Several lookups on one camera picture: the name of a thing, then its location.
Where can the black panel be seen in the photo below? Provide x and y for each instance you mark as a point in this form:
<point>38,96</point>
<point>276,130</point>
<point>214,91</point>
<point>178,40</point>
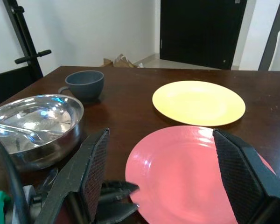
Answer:
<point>9,86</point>

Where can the yellow round plate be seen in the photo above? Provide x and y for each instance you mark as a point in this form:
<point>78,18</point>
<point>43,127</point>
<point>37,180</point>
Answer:
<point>198,102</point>

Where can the shiny steel bowl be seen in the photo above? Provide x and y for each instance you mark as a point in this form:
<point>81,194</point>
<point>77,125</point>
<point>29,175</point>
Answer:
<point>49,116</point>

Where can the silver metal spoon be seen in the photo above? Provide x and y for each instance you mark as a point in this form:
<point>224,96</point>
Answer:
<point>14,129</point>

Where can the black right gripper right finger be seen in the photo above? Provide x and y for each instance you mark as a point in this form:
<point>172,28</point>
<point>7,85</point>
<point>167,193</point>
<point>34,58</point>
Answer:
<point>245,177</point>

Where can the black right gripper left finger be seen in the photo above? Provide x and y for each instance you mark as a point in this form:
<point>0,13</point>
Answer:
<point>74,177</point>

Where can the black door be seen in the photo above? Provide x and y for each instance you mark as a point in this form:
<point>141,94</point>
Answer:
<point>200,30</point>

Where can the pink round plate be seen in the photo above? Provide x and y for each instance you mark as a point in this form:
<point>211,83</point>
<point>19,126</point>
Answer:
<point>177,177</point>

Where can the brown paper bag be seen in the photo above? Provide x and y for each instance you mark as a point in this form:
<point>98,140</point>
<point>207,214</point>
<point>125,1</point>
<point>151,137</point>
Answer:
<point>120,61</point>

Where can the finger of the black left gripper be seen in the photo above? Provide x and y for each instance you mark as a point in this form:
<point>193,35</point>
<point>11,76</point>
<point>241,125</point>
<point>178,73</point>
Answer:
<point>117,189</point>
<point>116,212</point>

